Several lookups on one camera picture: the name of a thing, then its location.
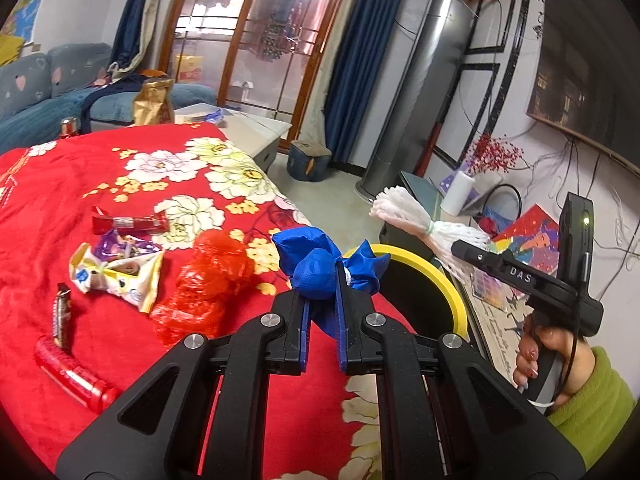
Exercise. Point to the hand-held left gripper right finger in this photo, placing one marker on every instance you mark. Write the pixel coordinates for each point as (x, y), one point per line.
(342, 330)

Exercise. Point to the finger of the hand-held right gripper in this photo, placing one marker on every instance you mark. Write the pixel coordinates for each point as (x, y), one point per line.
(477, 255)

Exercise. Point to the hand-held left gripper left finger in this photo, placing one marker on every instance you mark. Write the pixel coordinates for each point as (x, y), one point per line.
(304, 320)

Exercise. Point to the white foam net green tie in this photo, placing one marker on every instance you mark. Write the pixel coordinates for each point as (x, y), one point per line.
(440, 240)

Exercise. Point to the black bin with yellow rim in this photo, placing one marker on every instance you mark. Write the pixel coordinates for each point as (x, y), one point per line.
(450, 290)

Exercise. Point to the blue bag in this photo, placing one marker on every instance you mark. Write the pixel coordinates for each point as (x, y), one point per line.
(315, 270)

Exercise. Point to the person's right forearm green sleeve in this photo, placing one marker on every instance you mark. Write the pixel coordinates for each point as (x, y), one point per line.
(605, 410)

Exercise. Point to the person's right hand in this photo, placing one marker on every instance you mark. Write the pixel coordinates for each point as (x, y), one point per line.
(560, 350)

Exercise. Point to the colourful children's book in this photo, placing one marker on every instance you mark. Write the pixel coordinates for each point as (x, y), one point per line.
(535, 245)

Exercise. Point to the red berry branches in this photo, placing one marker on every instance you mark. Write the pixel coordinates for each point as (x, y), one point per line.
(495, 155)

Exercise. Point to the red plastic bag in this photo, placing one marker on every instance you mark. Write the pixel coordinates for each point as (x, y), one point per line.
(205, 285)

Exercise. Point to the blue stool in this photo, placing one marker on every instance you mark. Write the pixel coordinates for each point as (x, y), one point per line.
(307, 162)

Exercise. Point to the silver tower air conditioner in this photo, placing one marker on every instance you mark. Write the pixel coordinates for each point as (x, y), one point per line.
(420, 90)

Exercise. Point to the yellow white snack packet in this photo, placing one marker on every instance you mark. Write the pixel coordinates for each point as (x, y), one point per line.
(120, 272)

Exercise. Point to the white coffee table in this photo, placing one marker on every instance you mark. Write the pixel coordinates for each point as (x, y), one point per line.
(250, 135)

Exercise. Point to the red candy wrapper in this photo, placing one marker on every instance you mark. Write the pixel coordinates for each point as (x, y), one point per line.
(130, 221)

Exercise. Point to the blue curtain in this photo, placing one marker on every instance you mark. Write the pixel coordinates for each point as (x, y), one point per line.
(132, 15)
(360, 60)

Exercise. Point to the small white appliance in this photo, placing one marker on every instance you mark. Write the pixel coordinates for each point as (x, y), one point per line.
(246, 92)

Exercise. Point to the red plastic tube bottle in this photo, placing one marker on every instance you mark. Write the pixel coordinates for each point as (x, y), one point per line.
(70, 372)

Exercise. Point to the brown candy bar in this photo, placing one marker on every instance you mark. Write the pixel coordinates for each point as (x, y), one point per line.
(63, 315)

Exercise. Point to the gold paper bag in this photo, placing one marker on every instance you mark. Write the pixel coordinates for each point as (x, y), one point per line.
(152, 105)

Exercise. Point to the red floral blanket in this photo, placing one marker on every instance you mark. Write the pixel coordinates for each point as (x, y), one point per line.
(60, 185)

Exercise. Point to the wooden glass door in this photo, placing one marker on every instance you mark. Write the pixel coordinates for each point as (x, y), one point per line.
(260, 35)

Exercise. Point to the red can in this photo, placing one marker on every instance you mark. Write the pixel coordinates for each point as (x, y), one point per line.
(69, 127)

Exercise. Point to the blue grey sofa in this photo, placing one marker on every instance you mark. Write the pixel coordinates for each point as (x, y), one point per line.
(45, 90)

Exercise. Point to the yellow cushion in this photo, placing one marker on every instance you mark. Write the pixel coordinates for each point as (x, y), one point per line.
(10, 50)

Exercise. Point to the country map poster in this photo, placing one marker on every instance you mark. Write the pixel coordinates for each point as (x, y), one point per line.
(30, 15)

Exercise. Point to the wall television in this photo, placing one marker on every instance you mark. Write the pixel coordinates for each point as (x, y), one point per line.
(590, 75)

